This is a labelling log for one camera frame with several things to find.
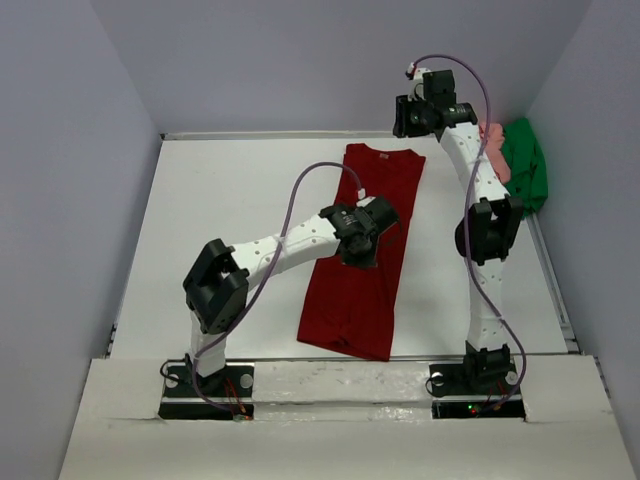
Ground red t-shirt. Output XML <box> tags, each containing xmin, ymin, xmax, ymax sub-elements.
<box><xmin>297</xmin><ymin>143</ymin><xmax>426</xmax><ymax>361</ymax></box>

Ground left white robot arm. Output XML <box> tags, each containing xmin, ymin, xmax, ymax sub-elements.
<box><xmin>183</xmin><ymin>196</ymin><xmax>399</xmax><ymax>397</ymax></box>

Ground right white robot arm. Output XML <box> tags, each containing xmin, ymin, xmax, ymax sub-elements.
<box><xmin>393</xmin><ymin>66</ymin><xmax>523</xmax><ymax>398</ymax></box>

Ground pink t-shirt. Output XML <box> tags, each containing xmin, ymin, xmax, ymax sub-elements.
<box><xmin>479</xmin><ymin>123</ymin><xmax>511</xmax><ymax>185</ymax></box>

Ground green t-shirt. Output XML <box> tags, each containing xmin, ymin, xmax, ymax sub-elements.
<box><xmin>501</xmin><ymin>118</ymin><xmax>549</xmax><ymax>218</ymax></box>

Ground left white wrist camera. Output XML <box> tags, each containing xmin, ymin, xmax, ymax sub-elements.
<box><xmin>355</xmin><ymin>188</ymin><xmax>377</xmax><ymax>208</ymax></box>

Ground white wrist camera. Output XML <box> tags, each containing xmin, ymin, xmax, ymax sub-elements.
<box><xmin>355</xmin><ymin>188</ymin><xmax>377</xmax><ymax>208</ymax></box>
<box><xmin>405</xmin><ymin>62</ymin><xmax>429</xmax><ymax>102</ymax></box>

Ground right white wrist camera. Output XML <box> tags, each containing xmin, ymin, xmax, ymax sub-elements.
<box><xmin>405</xmin><ymin>62</ymin><xmax>429</xmax><ymax>102</ymax></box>

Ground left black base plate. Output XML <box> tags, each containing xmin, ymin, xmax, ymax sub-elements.
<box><xmin>158</xmin><ymin>359</ymin><xmax>255</xmax><ymax>421</ymax></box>

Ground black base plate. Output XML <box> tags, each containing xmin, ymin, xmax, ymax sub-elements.
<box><xmin>425</xmin><ymin>362</ymin><xmax>526</xmax><ymax>420</ymax></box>
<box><xmin>158</xmin><ymin>359</ymin><xmax>255</xmax><ymax>421</ymax></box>

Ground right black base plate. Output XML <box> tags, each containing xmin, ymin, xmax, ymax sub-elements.
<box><xmin>425</xmin><ymin>362</ymin><xmax>526</xmax><ymax>420</ymax></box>

